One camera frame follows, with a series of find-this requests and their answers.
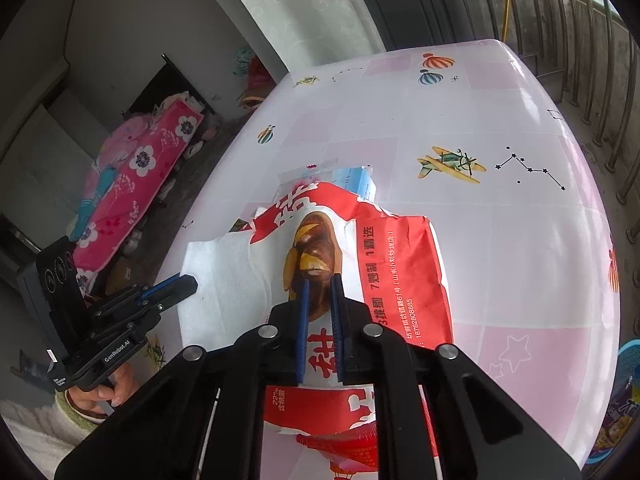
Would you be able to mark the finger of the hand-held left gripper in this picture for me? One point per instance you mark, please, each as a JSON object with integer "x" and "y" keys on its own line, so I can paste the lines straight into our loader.
{"x": 157, "y": 289}
{"x": 180, "y": 290}

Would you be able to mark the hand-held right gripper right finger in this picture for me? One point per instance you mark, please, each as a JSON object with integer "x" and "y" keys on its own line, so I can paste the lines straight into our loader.
{"x": 336, "y": 330}

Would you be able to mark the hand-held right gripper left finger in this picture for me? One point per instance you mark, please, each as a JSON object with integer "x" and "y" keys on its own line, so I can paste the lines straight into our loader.
{"x": 301, "y": 330}

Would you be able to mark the red and white plastic bag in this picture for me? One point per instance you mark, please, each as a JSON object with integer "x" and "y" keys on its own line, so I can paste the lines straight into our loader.
{"x": 400, "y": 285}

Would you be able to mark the brown banana peel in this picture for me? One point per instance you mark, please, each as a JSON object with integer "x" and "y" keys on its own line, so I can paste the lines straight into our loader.
{"x": 312, "y": 245}

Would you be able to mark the blue medicine box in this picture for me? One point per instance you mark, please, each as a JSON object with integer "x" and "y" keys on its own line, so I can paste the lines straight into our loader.
{"x": 355, "y": 180}

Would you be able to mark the blue plastic basket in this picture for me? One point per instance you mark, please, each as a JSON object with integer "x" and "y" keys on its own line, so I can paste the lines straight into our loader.
{"x": 627, "y": 360}

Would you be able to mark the person's left forearm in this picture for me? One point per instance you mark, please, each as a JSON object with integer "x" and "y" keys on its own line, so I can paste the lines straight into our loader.
{"x": 40, "y": 435}

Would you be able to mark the person's left hand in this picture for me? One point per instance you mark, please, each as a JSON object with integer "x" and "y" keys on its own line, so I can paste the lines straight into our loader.
{"x": 127, "y": 382}

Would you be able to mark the pink floral blanket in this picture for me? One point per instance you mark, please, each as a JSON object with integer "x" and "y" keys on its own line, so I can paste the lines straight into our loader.
{"x": 145, "y": 170}

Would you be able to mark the pile of colourful bags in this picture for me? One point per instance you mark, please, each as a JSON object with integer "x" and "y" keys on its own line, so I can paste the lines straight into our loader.
{"x": 257, "y": 75}

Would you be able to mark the white patterned curtain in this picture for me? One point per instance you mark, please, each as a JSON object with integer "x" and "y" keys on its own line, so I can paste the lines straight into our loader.
{"x": 300, "y": 10}

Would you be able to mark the metal window railing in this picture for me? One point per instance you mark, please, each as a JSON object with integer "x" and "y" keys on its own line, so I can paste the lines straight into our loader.
{"x": 612, "y": 157}

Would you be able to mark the dark door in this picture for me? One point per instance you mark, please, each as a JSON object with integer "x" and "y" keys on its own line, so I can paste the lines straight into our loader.
{"x": 415, "y": 0}

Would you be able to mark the black bed frame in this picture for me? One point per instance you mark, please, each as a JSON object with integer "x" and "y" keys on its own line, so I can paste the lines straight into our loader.
{"x": 172, "y": 72}

